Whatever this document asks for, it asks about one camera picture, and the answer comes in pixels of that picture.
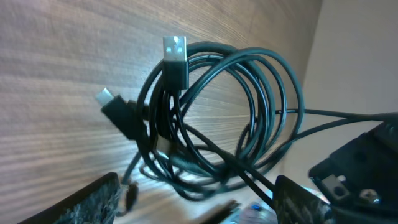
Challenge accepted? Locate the black cable bundle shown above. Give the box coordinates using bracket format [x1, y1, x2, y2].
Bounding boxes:
[95, 35, 398, 215]

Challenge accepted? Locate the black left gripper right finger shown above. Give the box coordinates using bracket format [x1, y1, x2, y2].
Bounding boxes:
[272, 175, 335, 224]

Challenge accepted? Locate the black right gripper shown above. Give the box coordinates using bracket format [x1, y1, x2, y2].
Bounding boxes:
[308, 122, 397, 224]

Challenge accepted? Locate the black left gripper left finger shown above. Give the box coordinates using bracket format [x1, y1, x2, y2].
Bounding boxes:
[22, 172, 121, 224]

